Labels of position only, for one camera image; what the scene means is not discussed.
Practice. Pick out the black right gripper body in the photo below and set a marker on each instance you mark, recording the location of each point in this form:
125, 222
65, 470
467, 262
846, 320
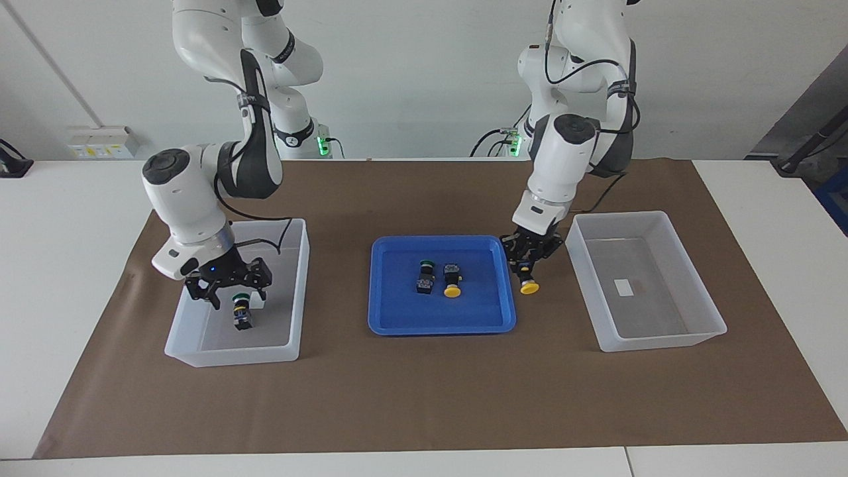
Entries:
222, 270

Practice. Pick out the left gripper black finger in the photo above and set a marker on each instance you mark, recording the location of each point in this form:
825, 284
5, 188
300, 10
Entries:
513, 250
548, 252

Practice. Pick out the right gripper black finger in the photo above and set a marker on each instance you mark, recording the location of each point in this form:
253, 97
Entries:
262, 278
202, 290

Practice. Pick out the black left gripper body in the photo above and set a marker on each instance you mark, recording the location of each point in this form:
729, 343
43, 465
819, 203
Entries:
536, 242

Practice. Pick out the small yellow mushroom push button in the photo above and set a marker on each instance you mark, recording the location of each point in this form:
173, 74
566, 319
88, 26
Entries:
529, 287

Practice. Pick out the large yellow mushroom push button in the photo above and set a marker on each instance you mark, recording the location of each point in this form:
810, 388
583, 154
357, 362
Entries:
452, 281

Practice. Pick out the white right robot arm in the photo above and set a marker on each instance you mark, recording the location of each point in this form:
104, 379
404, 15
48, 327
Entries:
185, 199

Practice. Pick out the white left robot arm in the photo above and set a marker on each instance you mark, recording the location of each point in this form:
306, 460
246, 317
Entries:
563, 165

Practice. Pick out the translucent white plastic box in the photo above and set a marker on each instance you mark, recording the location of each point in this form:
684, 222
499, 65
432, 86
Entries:
192, 344
702, 311

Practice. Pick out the blue plastic tray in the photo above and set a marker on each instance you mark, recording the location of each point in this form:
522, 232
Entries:
437, 315

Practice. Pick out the brown paper table mat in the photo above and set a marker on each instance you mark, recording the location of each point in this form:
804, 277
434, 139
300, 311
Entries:
430, 397

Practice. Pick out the black clamp device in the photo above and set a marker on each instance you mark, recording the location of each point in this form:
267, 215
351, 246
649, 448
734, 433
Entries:
13, 165

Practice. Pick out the black stand pole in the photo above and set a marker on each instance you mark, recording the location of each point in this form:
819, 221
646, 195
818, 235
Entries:
805, 149

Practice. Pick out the blue crate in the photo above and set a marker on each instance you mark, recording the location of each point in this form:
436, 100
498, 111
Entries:
836, 205

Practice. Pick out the white wall socket strip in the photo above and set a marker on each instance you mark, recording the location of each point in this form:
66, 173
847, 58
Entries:
99, 146

